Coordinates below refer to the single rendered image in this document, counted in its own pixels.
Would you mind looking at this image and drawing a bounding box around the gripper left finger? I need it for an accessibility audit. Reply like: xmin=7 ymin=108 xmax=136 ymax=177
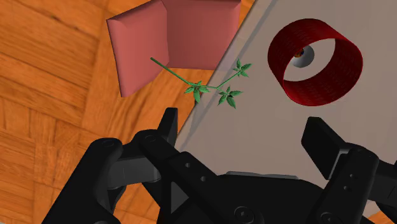
xmin=41 ymin=107 xmax=225 ymax=224

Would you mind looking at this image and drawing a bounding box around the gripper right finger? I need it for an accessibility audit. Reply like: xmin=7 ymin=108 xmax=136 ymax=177
xmin=301 ymin=116 xmax=397 ymax=224

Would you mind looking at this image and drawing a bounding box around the green leafy plant sprig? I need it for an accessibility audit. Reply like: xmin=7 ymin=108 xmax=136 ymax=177
xmin=150 ymin=57 xmax=253 ymax=109

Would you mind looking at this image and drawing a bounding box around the small grey round object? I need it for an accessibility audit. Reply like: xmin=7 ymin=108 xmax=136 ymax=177
xmin=292 ymin=45 xmax=316 ymax=69

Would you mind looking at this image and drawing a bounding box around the pink cushioned seat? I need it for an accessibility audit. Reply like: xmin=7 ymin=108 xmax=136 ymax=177
xmin=106 ymin=0 xmax=242 ymax=99

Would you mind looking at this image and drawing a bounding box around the red ring-shaped band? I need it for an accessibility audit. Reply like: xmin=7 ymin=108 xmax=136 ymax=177
xmin=267 ymin=18 xmax=364 ymax=107

